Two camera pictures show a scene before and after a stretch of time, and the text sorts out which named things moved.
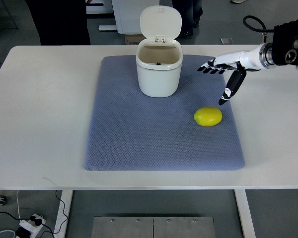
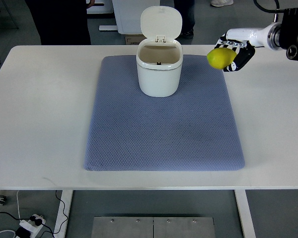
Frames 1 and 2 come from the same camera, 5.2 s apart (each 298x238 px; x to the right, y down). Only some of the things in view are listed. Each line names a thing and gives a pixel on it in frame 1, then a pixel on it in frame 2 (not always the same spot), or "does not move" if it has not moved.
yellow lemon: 207,116 to 219,58
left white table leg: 64,205 does not move
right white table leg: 246,213 does not move
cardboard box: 133,39 does not move
